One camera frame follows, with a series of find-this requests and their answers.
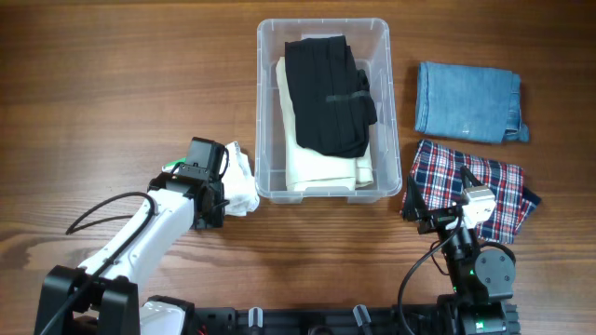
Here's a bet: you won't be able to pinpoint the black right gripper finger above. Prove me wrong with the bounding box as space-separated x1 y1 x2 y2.
460 166 480 189
401 175 428 221

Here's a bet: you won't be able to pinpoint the red blue plaid shirt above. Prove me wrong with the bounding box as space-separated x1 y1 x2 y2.
410 140 541 244

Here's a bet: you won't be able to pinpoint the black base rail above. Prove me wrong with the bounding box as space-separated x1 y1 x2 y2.
185 304 521 335

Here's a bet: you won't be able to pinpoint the cream cloth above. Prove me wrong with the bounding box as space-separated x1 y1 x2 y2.
276 57 373 192

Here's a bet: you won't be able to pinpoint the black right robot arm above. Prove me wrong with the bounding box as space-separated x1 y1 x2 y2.
397 166 521 334

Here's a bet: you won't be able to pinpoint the clear plastic storage bin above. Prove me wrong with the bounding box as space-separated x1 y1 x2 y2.
254 18 402 204

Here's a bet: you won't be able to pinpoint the white printed shirt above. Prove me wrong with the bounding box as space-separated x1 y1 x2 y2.
161 141 261 218

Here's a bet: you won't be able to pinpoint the blue jeans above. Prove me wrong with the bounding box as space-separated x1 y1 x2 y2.
414 61 530 143

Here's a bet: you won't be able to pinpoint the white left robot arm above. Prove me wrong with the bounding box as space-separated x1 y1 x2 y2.
34 173 227 334

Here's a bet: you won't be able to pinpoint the black garment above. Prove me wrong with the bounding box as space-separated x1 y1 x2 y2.
285 35 377 158

